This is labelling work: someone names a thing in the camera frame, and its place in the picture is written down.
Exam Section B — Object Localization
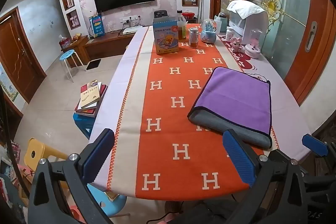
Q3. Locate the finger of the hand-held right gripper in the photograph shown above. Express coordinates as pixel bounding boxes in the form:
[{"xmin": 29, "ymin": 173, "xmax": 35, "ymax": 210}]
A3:
[{"xmin": 302, "ymin": 134, "xmax": 336, "ymax": 161}]

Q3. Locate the brown liquid glass bottle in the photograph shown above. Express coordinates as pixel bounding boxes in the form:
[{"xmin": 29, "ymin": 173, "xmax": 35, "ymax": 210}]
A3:
[{"xmin": 177, "ymin": 10, "xmax": 187, "ymax": 42}]

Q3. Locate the wooden television cabinet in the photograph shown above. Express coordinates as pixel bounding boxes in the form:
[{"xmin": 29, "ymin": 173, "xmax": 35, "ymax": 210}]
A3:
[{"xmin": 61, "ymin": 26, "xmax": 149, "ymax": 63}]

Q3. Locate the orange patterned table runner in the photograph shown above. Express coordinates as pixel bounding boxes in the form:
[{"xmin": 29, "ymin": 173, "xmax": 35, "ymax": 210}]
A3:
[{"xmin": 106, "ymin": 23, "xmax": 266, "ymax": 199}]

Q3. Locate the teal water jug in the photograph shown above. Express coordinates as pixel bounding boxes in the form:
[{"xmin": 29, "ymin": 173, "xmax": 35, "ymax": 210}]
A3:
[{"xmin": 214, "ymin": 13, "xmax": 230, "ymax": 33}]

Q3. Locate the blue snow globe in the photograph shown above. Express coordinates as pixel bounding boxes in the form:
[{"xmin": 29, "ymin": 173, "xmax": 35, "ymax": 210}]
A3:
[{"xmin": 201, "ymin": 19, "xmax": 218, "ymax": 43}]

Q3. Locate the blue duck print carton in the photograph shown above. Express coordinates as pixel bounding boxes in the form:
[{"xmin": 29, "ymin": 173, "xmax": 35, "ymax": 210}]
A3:
[{"xmin": 153, "ymin": 17, "xmax": 180, "ymax": 54}]

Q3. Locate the white cartoon print tablecloth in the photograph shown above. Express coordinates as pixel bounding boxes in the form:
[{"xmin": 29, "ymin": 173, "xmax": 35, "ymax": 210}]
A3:
[{"xmin": 88, "ymin": 25, "xmax": 313, "ymax": 199}]

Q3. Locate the blue standing toy box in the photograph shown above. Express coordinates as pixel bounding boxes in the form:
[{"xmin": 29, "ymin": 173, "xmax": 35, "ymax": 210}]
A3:
[{"xmin": 89, "ymin": 14, "xmax": 105, "ymax": 38}]

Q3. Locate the colourful wall poster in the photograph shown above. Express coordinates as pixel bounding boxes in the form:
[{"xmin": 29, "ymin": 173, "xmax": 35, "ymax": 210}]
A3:
[{"xmin": 0, "ymin": 64, "xmax": 19, "ymax": 103}]

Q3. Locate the pink dome music box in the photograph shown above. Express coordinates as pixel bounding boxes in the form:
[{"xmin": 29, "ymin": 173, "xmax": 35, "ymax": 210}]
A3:
[{"xmin": 245, "ymin": 29, "xmax": 262, "ymax": 59}]

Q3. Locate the silver door handle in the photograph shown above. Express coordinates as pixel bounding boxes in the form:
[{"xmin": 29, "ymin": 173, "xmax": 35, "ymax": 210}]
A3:
[{"xmin": 304, "ymin": 21, "xmax": 318, "ymax": 53}]

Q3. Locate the white cloth cover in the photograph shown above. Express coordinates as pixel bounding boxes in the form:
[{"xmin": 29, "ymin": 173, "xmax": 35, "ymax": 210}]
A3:
[{"xmin": 226, "ymin": 0, "xmax": 266, "ymax": 20}]

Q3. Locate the blue plastic stool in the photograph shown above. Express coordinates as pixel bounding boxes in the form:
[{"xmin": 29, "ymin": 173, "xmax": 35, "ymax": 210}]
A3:
[{"xmin": 73, "ymin": 112, "xmax": 96, "ymax": 140}]

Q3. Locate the brown wooden door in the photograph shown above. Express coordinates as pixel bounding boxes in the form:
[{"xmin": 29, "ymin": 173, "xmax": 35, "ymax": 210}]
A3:
[{"xmin": 0, "ymin": 7, "xmax": 47, "ymax": 104}]

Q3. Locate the large gold door ornament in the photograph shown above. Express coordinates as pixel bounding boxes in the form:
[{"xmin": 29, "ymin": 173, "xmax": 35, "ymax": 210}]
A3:
[{"xmin": 262, "ymin": 0, "xmax": 285, "ymax": 28}]

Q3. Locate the spice jar with metal lid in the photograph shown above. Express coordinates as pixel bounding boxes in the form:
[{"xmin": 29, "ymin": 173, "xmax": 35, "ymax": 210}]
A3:
[{"xmin": 189, "ymin": 27, "xmax": 199, "ymax": 49}]

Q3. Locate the red cooking pot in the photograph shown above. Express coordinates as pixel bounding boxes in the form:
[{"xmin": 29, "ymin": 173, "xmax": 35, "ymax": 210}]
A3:
[{"xmin": 182, "ymin": 12, "xmax": 196, "ymax": 24}]

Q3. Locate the purple and grey towel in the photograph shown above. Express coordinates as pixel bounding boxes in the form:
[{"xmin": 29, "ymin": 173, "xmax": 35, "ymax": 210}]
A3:
[{"xmin": 187, "ymin": 67, "xmax": 273, "ymax": 150}]

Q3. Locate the white set-top box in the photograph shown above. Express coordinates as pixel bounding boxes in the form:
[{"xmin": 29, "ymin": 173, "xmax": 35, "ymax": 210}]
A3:
[{"xmin": 123, "ymin": 26, "xmax": 144, "ymax": 36}]

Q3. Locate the pink toy figure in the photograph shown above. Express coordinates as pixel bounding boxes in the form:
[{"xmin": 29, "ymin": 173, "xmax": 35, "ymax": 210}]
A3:
[{"xmin": 230, "ymin": 38, "xmax": 244, "ymax": 53}]

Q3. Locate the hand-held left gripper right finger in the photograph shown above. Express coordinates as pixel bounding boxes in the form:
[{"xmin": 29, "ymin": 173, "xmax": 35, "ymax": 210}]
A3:
[{"xmin": 222, "ymin": 129, "xmax": 310, "ymax": 224}]

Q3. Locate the white countertop appliance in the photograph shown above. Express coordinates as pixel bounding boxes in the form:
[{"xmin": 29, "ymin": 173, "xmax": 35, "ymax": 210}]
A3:
[{"xmin": 229, "ymin": 7, "xmax": 268, "ymax": 46}]

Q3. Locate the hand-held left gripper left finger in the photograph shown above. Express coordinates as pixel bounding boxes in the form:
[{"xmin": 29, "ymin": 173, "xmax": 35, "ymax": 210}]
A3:
[{"xmin": 28, "ymin": 128, "xmax": 116, "ymax": 224}]

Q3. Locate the black floor mat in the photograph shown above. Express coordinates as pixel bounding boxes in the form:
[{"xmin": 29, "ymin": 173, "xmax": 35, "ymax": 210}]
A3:
[{"xmin": 87, "ymin": 59, "xmax": 102, "ymax": 70}]

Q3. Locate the blue round stool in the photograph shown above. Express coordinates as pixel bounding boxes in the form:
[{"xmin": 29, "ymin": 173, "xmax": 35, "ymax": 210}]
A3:
[{"xmin": 59, "ymin": 49, "xmax": 86, "ymax": 83}]

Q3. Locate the stack of books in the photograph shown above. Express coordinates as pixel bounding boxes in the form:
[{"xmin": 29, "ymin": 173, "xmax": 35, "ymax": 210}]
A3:
[{"xmin": 75, "ymin": 80, "xmax": 108, "ymax": 116}]

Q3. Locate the red tissue box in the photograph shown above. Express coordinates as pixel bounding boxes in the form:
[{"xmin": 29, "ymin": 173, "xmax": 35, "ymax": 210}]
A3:
[{"xmin": 59, "ymin": 35, "xmax": 71, "ymax": 49}]

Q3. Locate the yellow plastic chair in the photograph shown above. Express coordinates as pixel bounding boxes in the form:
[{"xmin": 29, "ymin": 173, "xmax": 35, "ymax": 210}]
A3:
[{"xmin": 24, "ymin": 138, "xmax": 69, "ymax": 186}]

